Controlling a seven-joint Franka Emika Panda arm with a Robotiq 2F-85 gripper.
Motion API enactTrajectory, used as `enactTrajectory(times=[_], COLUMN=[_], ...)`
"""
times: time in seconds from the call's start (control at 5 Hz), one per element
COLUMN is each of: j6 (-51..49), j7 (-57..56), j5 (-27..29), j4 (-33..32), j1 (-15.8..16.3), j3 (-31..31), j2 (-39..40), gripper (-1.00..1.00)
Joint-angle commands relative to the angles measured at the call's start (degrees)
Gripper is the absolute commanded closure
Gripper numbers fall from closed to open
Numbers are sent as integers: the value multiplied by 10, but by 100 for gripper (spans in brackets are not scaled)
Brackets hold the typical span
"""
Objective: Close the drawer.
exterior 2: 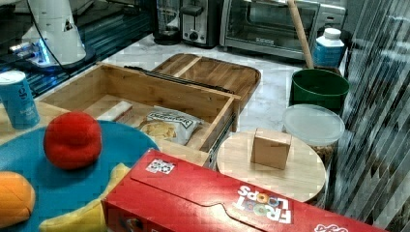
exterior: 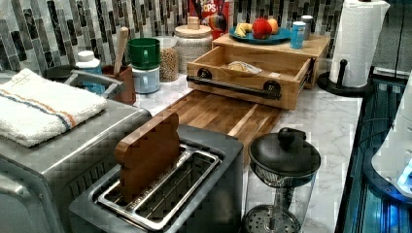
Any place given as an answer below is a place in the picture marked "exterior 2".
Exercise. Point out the wooden drawer with black handle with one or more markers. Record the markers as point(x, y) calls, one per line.
point(103, 86)

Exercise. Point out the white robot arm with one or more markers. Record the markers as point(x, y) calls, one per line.
point(53, 42)

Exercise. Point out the white brown block in drawer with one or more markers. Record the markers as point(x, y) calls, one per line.
point(121, 113)

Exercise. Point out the chips bag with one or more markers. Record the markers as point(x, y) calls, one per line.
point(170, 124)

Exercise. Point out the wooden cutting board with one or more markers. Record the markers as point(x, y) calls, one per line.
point(239, 79)

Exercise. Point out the red Froot Loops box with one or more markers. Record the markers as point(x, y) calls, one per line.
point(165, 194)

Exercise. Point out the silver two-slot toaster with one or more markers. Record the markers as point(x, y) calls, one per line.
point(200, 22)

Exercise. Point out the glass French press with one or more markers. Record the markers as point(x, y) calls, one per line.
point(167, 22)

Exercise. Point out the silver toaster oven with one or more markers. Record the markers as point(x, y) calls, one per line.
point(266, 26)

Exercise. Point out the plastic jar with nuts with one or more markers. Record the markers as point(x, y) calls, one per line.
point(319, 127)

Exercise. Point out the green mug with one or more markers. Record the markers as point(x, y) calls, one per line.
point(319, 87)

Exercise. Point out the jar with wooden lid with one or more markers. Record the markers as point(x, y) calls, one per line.
point(302, 179)

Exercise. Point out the wooden rolling pin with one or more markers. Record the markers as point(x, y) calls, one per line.
point(300, 32)

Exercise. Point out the red plush ball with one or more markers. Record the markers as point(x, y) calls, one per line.
point(73, 140)

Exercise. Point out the blue bottle white cap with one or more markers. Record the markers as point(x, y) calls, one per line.
point(328, 49)

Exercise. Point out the yellow plush banana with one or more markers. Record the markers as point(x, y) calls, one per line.
point(89, 218)

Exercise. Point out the blue round plate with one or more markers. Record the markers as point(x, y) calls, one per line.
point(61, 191)

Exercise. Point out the blue salt canister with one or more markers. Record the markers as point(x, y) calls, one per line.
point(17, 98)

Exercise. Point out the orange plush fruit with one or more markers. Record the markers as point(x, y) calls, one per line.
point(17, 199)

